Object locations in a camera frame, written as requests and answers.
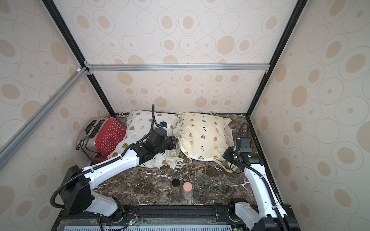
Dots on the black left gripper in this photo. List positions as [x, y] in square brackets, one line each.
[173, 143]

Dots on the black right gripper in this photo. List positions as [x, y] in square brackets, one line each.
[229, 155]

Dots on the white brown bear pillow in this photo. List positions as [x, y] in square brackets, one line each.
[138, 125]

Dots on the cream teddy bear pillow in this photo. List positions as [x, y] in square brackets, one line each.
[204, 137]

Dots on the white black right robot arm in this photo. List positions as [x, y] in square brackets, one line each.
[270, 216]

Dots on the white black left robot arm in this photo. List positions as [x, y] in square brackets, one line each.
[76, 193]

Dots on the black lid small jar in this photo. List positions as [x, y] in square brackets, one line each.
[176, 185]

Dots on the pink lid clear jar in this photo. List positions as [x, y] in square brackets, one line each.
[187, 190]

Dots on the red polka dot toaster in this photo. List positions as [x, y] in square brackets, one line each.
[100, 138]

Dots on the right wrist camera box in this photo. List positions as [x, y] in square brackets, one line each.
[243, 145]

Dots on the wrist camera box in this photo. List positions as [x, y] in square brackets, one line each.
[163, 125]
[243, 145]

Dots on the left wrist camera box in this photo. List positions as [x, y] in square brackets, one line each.
[163, 125]

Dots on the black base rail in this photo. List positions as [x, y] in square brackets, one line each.
[219, 213]

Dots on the horizontal aluminium frame bar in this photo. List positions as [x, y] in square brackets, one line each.
[175, 67]

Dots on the left diagonal aluminium frame bar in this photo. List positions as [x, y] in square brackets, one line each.
[16, 141]

